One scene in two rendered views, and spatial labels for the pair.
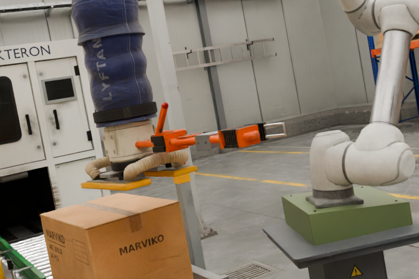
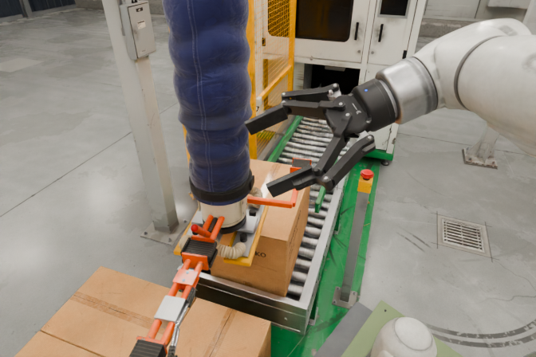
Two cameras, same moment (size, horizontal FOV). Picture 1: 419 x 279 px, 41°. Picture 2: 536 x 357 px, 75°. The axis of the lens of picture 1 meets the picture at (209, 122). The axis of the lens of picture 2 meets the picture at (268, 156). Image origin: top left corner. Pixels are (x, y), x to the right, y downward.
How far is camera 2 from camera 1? 1.70 m
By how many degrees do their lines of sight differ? 54
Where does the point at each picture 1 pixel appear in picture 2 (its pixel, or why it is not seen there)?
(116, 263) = not seen: hidden behind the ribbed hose
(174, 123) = not seen: hidden behind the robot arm
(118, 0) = (195, 93)
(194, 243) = (353, 234)
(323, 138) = (392, 338)
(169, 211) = (276, 243)
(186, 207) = (357, 209)
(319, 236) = not seen: outside the picture
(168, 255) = (267, 266)
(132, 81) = (206, 171)
